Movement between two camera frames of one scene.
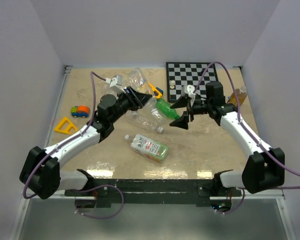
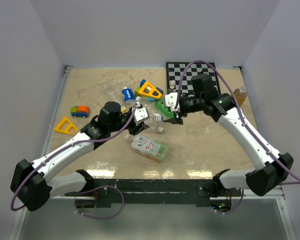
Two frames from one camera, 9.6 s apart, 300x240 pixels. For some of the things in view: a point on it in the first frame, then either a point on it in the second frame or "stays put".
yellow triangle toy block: (153, 88) stays put
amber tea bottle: (241, 94) stays put
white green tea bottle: (147, 147) stays put
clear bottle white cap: (136, 79) to (155, 118)
